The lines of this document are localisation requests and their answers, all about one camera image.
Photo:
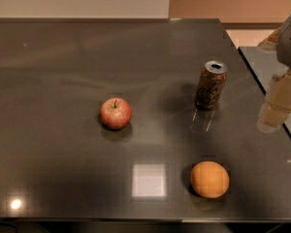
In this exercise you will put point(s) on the red apple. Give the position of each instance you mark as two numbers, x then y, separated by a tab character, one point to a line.
115	113

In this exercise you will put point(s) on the brown soda can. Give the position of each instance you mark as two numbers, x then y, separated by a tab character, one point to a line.
211	82

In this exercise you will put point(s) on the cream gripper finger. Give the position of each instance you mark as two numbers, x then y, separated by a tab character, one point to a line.
277	106

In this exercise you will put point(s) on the orange fruit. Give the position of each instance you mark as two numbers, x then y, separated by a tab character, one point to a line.
209	179

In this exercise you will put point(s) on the grey side table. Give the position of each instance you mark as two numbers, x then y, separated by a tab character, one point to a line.
263	65

